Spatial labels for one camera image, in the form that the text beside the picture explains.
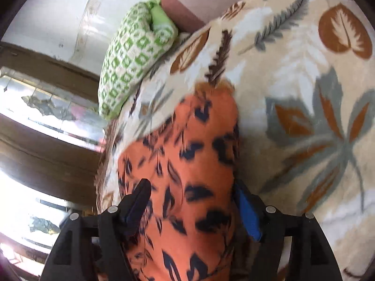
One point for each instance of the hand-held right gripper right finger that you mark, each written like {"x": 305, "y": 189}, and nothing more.
{"x": 249, "y": 210}

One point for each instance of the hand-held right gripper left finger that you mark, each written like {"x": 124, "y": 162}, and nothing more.
{"x": 136, "y": 202}

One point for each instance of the leaf print blanket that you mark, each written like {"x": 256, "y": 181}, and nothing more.
{"x": 293, "y": 93}

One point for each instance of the pink bolster cushion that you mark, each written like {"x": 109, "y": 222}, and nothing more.
{"x": 187, "y": 3}

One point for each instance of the stained glass window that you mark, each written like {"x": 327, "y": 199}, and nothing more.
{"x": 44, "y": 117}

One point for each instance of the green checkered pillow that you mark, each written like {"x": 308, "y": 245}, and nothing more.
{"x": 131, "y": 52}

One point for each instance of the orange floral shirt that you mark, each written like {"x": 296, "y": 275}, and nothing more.
{"x": 181, "y": 166}

